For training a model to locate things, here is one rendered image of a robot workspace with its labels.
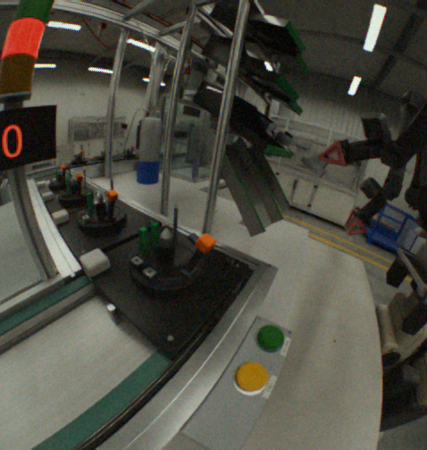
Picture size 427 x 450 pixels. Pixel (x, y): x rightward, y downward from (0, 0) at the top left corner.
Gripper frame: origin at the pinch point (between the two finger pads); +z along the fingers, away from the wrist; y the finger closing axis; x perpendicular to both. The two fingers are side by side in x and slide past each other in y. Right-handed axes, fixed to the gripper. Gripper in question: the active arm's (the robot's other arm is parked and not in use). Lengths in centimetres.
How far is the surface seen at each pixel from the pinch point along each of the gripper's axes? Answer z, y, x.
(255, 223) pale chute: 15.2, 22.0, 14.4
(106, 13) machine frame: 61, 45, -128
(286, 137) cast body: 8.8, 3.9, -8.4
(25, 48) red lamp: 10, 64, -15
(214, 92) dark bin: 17.1, 23.8, -21.0
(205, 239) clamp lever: 10.3, 42.4, 12.5
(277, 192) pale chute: 19.9, -5.1, 8.0
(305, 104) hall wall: 103, -772, -372
